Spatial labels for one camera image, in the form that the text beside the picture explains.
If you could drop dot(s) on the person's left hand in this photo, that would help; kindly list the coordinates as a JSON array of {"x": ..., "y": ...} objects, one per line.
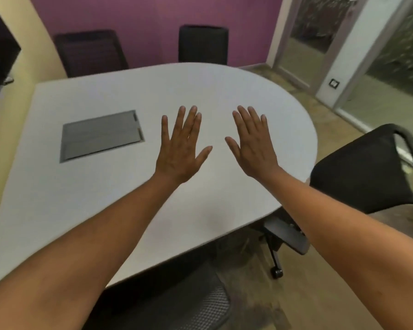
[{"x": 178, "y": 154}]

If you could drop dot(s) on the person's right hand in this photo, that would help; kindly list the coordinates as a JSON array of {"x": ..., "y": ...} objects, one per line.
[{"x": 256, "y": 152}]

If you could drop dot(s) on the person's right little finger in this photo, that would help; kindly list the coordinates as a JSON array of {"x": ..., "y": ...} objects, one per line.
[{"x": 264, "y": 127}]

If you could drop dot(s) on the person's right thumb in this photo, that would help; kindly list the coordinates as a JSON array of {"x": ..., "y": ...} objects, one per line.
[{"x": 233, "y": 147}]

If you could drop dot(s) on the person's left thumb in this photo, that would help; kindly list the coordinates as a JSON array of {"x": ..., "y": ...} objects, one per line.
[{"x": 202, "y": 155}]

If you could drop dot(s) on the person's left little finger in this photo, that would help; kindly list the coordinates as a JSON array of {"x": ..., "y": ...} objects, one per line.
[{"x": 165, "y": 128}]

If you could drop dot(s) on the person's right middle finger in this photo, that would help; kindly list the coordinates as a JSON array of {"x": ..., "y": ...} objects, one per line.
[{"x": 245, "y": 120}]

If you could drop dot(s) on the person's left middle finger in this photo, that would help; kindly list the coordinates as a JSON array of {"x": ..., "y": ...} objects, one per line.
[{"x": 189, "y": 121}]

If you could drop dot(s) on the person's left forearm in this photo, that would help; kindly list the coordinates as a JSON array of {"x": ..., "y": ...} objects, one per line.
[{"x": 89, "y": 243}]

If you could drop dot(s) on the person's right forearm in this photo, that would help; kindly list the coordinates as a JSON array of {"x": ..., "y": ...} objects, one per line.
[{"x": 344, "y": 243}]

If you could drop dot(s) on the white oval meeting table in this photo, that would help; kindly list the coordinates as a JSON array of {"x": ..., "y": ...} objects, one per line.
[{"x": 124, "y": 188}]

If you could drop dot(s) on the black mesh office chair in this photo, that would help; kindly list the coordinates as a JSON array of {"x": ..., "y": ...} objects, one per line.
[
  {"x": 172, "y": 302},
  {"x": 364, "y": 171},
  {"x": 89, "y": 53},
  {"x": 203, "y": 44}
]

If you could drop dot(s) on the glass door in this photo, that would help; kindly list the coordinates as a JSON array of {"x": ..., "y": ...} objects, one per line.
[{"x": 306, "y": 37}]

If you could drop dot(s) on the white wall socket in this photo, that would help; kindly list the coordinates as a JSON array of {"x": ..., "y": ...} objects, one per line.
[{"x": 334, "y": 83}]

